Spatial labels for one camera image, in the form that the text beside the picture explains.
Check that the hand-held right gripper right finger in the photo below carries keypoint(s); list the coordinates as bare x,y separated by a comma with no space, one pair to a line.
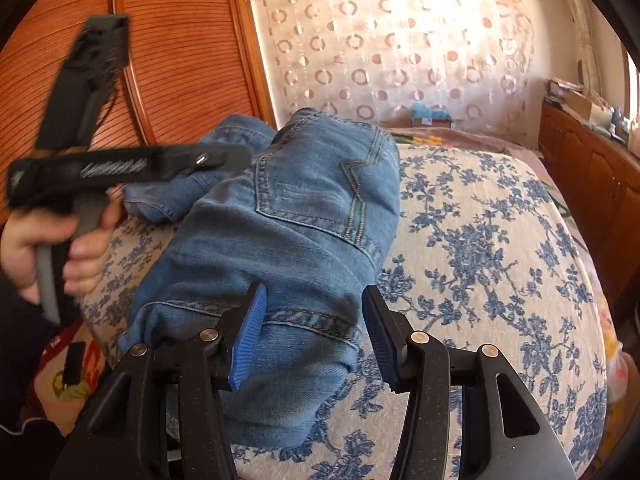
380,330

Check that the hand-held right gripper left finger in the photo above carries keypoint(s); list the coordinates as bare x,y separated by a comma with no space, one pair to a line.
247,340

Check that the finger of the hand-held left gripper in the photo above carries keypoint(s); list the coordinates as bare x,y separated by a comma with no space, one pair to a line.
215,157

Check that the light blue denim pants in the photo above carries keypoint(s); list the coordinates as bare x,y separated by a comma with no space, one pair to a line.
300,200

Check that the person's left forearm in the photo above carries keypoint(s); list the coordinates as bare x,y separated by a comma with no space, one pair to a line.
20,360

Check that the dark blue folded denim pants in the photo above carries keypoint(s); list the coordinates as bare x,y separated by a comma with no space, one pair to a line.
230,135

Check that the person's left hand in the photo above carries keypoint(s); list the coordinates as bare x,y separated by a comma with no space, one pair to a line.
30,245

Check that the wooden headboard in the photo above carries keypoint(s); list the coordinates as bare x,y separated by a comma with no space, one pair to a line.
175,60

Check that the bed with blue floral sheet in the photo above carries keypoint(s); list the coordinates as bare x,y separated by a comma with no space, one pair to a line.
475,260

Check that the red patterned cloth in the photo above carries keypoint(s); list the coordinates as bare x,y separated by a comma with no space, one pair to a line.
55,360

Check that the circle-patterned sheer curtain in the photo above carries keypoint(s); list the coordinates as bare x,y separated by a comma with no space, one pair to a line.
400,50

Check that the small cardboard box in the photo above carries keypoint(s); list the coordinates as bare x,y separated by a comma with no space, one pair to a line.
432,121

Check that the colourful flower blanket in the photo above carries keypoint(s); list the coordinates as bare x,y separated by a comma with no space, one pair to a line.
480,137

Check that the light blue cloth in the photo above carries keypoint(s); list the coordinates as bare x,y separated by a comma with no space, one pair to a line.
430,109

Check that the low wooden cabinet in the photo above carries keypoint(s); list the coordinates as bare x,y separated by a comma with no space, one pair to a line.
590,170

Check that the stack of papers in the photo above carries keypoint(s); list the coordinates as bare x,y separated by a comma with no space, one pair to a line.
565,90

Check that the open flat cardboard box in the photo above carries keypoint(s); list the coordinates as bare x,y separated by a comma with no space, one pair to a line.
590,107

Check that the white plastic bottle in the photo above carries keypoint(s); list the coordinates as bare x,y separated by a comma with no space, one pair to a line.
634,135

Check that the wooden-framed window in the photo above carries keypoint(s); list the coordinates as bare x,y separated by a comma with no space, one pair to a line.
634,75

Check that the beige window curtain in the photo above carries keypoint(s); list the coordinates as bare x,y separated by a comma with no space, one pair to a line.
585,20

